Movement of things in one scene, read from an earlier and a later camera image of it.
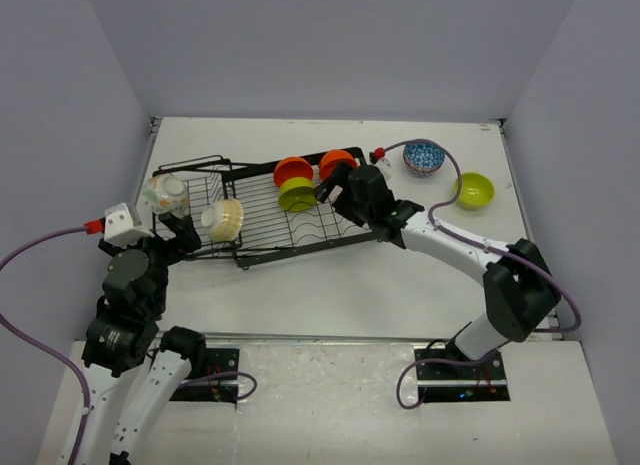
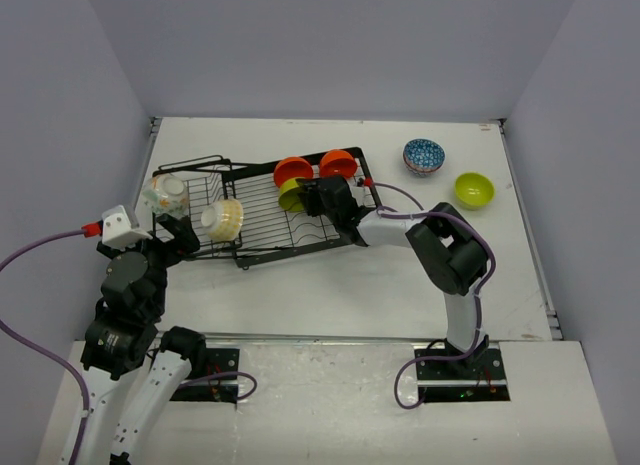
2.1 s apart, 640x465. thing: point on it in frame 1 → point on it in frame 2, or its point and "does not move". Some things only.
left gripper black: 186,238 does not move
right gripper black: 338,177 → 311,200
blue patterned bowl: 422,157 does not move
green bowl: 476,191 does not move
